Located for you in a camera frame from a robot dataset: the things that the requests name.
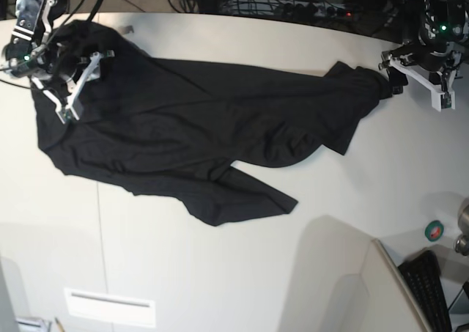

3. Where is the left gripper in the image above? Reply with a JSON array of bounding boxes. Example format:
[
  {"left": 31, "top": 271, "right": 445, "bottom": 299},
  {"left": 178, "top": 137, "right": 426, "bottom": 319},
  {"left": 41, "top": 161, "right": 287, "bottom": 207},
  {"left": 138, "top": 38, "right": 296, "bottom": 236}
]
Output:
[{"left": 379, "top": 42, "right": 462, "bottom": 95}]

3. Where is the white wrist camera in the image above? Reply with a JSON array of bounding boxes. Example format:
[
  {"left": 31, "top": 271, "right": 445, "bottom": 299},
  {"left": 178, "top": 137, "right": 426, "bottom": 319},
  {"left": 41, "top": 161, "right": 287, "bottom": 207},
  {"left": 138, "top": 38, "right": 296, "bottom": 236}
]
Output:
[
  {"left": 431, "top": 89, "right": 455, "bottom": 111},
  {"left": 56, "top": 101, "right": 84, "bottom": 125}
]

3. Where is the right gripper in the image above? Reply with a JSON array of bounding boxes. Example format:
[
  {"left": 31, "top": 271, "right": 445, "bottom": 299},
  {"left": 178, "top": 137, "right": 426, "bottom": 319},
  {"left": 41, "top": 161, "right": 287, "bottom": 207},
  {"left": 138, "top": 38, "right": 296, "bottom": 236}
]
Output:
[{"left": 30, "top": 44, "right": 114, "bottom": 112}]

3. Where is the green tape roll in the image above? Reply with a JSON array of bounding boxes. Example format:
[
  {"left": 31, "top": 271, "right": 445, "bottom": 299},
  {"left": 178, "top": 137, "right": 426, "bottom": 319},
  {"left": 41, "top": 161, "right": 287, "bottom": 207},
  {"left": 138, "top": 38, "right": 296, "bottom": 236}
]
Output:
[{"left": 424, "top": 220, "right": 445, "bottom": 242}]

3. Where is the beige partition panel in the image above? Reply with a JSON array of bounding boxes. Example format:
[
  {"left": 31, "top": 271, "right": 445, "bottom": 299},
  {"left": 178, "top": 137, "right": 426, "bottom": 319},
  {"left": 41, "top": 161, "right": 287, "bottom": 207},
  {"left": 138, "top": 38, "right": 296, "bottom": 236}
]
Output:
[{"left": 357, "top": 237, "right": 435, "bottom": 332}]

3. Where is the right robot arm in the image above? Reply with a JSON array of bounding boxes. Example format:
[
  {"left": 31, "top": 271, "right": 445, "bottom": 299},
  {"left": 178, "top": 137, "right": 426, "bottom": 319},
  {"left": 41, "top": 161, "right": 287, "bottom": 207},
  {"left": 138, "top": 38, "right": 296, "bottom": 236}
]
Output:
[{"left": 1, "top": 0, "right": 114, "bottom": 122}]

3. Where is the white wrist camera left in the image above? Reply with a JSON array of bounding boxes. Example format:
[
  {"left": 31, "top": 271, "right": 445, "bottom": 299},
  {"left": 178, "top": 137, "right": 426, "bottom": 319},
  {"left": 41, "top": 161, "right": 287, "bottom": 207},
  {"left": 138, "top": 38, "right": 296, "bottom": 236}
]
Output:
[{"left": 431, "top": 89, "right": 455, "bottom": 111}]

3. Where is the black power strip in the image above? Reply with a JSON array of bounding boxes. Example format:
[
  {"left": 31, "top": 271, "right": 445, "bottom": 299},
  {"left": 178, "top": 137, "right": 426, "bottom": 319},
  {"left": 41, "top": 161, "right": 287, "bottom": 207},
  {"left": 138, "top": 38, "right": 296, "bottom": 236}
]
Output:
[{"left": 273, "top": 2, "right": 353, "bottom": 21}]

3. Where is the white cable slot cover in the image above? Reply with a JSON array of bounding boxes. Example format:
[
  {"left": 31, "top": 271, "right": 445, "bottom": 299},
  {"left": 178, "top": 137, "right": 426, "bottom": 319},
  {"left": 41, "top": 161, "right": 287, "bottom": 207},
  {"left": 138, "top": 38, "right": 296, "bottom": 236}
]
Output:
[{"left": 64, "top": 288, "right": 156, "bottom": 328}]

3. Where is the yellow pencil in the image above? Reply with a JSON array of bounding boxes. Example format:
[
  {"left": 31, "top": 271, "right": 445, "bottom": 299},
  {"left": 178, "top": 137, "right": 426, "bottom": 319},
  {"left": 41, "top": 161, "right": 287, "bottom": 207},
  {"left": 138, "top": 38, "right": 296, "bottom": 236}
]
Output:
[{"left": 54, "top": 317, "right": 65, "bottom": 332}]

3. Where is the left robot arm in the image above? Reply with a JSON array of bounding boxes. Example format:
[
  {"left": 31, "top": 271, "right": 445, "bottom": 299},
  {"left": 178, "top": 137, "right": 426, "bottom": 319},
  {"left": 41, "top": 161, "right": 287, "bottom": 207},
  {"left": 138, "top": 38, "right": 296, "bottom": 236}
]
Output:
[{"left": 380, "top": 0, "right": 468, "bottom": 106}]

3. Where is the silver metal cylinder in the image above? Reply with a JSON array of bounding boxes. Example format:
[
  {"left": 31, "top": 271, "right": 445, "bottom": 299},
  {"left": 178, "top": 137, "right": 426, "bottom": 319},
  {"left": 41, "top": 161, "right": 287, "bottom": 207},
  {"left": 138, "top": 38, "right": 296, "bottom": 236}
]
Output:
[{"left": 454, "top": 199, "right": 468, "bottom": 257}]

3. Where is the black keyboard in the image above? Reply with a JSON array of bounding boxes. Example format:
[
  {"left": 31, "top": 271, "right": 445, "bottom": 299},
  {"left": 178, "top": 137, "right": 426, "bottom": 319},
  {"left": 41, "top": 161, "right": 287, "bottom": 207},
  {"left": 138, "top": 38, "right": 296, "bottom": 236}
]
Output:
[{"left": 398, "top": 250, "right": 452, "bottom": 332}]

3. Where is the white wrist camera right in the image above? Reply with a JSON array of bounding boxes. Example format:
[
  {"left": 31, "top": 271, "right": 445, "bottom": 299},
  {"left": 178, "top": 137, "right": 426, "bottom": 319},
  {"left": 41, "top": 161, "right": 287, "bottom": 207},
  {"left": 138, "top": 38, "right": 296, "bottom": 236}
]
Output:
[{"left": 56, "top": 101, "right": 84, "bottom": 125}]

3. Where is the black t-shirt with colourful print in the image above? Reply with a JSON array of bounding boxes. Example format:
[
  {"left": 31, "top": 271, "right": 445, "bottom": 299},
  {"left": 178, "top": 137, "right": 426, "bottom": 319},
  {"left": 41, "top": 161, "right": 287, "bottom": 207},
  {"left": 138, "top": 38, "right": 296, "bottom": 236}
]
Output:
[{"left": 32, "top": 21, "right": 392, "bottom": 226}]

